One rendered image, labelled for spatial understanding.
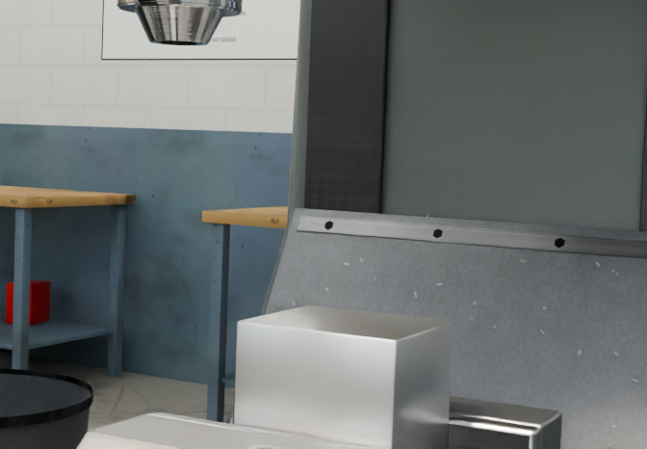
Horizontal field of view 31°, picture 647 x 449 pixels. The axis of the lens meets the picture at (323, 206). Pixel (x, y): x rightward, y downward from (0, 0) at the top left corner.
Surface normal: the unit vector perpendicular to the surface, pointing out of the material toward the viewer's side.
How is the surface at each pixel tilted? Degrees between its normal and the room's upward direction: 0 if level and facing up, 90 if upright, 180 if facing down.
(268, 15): 90
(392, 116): 90
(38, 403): 86
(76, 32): 90
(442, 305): 64
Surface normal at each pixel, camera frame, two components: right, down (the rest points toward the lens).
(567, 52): -0.48, 0.03
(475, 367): -0.42, -0.43
